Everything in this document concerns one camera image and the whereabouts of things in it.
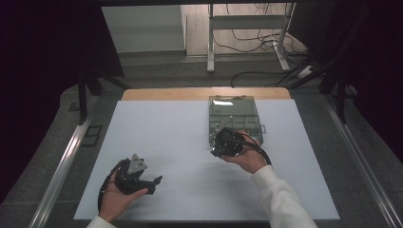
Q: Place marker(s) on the aluminium rail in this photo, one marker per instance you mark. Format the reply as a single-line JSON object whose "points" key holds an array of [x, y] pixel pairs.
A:
{"points": [[361, 158], [63, 164]]}

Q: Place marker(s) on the white cabinet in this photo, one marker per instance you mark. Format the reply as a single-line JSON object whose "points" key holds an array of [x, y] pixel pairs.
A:
{"points": [[142, 28]]}

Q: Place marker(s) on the white power strip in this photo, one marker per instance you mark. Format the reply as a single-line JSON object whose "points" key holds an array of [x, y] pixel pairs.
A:
{"points": [[305, 71]]}

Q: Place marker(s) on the person's right hand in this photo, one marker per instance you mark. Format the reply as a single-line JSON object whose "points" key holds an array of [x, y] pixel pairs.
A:
{"points": [[252, 158]]}

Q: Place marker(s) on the clear plastic organizer box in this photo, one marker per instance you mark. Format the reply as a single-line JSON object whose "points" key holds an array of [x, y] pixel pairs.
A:
{"points": [[234, 107]]}

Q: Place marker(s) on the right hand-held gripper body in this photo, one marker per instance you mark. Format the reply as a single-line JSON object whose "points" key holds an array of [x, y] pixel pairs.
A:
{"points": [[228, 142]]}

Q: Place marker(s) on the person's left hand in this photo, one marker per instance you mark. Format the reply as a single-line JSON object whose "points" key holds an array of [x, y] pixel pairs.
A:
{"points": [[114, 202]]}

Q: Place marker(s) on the dark curtain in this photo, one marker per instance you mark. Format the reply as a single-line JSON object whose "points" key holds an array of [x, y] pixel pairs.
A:
{"points": [[41, 63], [374, 63]]}

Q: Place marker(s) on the black metal stand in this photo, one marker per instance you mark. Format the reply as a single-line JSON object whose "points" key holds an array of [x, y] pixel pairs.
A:
{"points": [[83, 98], [341, 101]]}

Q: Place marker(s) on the white table mat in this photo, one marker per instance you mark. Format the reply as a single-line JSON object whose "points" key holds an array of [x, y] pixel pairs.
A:
{"points": [[177, 136]]}

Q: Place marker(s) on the person's right white sleeve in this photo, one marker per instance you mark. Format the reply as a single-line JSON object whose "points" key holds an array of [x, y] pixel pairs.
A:
{"points": [[282, 202]]}

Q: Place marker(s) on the person's left white sleeve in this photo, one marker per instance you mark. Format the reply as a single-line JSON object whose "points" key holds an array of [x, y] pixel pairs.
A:
{"points": [[99, 224]]}

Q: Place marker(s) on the person's white sleeve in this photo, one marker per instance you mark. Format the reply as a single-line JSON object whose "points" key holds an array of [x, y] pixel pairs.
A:
{"points": [[282, 202], [99, 224]]}

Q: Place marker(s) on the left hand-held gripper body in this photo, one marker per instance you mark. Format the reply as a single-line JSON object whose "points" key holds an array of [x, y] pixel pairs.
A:
{"points": [[128, 182]]}

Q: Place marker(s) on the white metal desk frame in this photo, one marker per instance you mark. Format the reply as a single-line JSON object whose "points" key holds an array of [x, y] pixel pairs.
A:
{"points": [[247, 22]]}

